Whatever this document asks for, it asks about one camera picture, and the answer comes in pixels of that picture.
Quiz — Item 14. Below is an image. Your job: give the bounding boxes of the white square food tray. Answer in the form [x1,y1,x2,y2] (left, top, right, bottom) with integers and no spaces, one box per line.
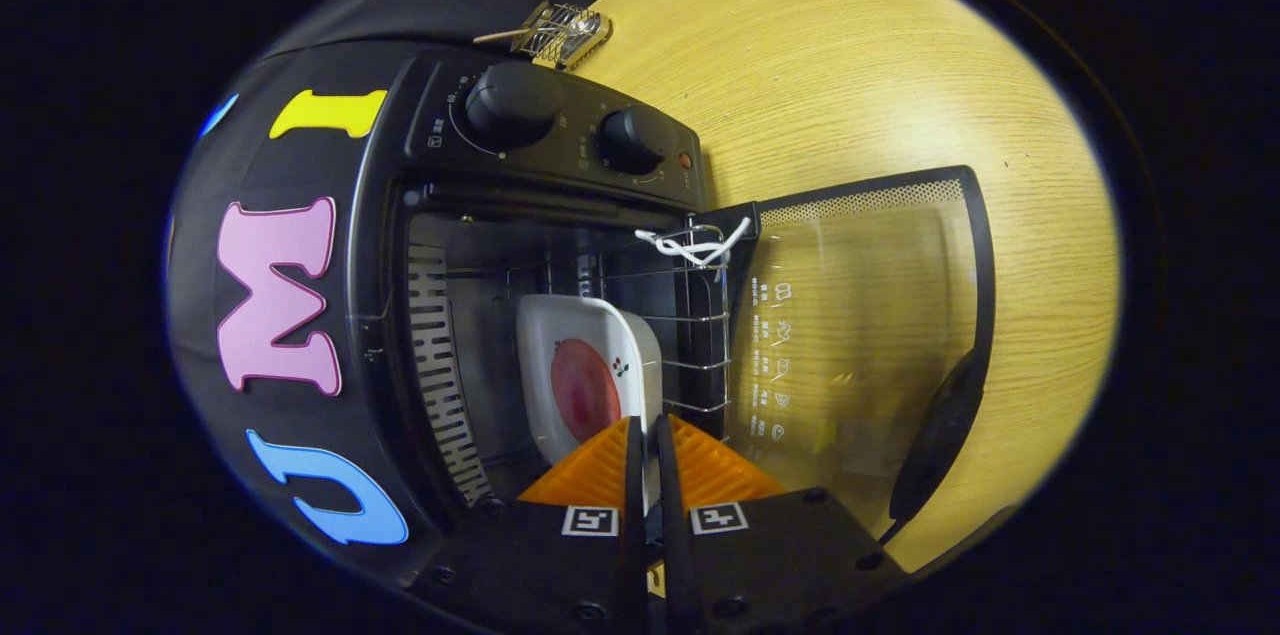
[515,293,664,516]

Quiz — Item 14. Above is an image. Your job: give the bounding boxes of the white cord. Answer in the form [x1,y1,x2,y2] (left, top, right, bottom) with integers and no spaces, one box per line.
[635,217,753,268]

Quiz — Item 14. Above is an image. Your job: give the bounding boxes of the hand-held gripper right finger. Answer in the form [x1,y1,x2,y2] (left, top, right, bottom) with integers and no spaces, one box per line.
[655,413,911,635]

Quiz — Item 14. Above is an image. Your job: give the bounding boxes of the pink meat slice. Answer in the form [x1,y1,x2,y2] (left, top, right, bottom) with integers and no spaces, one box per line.
[550,338,623,443]

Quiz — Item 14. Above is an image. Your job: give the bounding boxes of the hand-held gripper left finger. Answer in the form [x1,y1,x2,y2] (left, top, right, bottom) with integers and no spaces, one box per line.
[410,415,646,635]

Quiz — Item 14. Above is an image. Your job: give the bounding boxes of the black toaster oven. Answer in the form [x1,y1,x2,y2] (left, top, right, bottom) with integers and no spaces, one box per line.
[345,50,996,596]

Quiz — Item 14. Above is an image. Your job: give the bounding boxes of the wire oven rack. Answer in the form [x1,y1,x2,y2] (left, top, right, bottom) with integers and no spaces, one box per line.
[505,225,733,446]

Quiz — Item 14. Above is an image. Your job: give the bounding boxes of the wire cutlery basket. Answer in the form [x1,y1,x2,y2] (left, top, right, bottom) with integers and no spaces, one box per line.
[510,0,613,71]

